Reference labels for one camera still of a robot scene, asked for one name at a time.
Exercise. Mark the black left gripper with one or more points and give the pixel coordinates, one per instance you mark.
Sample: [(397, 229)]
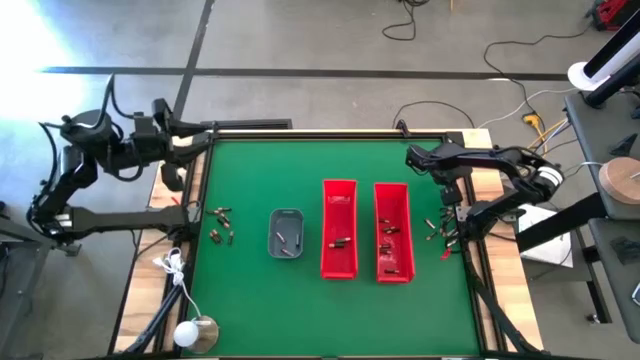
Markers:
[(150, 142)]

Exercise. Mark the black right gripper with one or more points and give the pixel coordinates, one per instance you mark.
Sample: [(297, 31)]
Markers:
[(435, 160)]

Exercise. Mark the long red plastic bin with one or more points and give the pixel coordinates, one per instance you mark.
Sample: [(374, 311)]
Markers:
[(400, 205), (339, 215)]

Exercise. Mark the grey plastic tub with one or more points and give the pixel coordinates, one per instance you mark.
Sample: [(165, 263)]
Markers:
[(287, 222)]

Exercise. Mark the small silver battery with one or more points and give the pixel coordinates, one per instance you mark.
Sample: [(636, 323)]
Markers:
[(281, 237), (288, 252)]

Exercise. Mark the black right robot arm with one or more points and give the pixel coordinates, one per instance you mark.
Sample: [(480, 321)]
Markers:
[(505, 160)]

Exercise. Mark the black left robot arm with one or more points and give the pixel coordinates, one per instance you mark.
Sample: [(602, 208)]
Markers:
[(125, 220)]

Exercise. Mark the small red clip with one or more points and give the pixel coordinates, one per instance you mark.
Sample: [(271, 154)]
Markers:
[(446, 254)]

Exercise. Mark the white box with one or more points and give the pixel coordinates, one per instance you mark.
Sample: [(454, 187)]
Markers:
[(545, 240)]

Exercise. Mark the black diagonal beam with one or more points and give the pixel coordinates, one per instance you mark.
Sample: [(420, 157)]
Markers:
[(560, 222)]

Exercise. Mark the grey side table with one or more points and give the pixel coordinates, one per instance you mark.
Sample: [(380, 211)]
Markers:
[(585, 120)]

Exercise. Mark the round wooden disc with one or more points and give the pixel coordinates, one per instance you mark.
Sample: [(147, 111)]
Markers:
[(620, 180)]

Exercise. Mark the black triangular piece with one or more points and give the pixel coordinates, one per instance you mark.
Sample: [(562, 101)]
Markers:
[(624, 146)]

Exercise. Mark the white black cylinder stand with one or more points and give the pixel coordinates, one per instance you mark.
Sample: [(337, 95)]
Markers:
[(590, 75)]

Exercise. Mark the white round lamp ball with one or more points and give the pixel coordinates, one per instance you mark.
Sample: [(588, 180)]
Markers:
[(185, 334)]

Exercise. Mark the round metal base disc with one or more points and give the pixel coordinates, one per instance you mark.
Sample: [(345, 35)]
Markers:
[(207, 332)]

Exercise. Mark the green table mat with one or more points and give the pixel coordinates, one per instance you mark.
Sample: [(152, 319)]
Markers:
[(280, 310)]

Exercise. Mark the dark metal stand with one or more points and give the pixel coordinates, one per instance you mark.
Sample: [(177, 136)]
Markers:
[(15, 260)]

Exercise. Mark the red toolbox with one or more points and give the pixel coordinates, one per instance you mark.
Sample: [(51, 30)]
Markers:
[(612, 12)]

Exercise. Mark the black camera mount strut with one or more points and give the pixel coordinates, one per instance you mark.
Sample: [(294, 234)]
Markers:
[(500, 320), (160, 315)]

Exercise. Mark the black table frame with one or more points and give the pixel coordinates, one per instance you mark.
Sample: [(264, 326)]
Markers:
[(325, 135)]

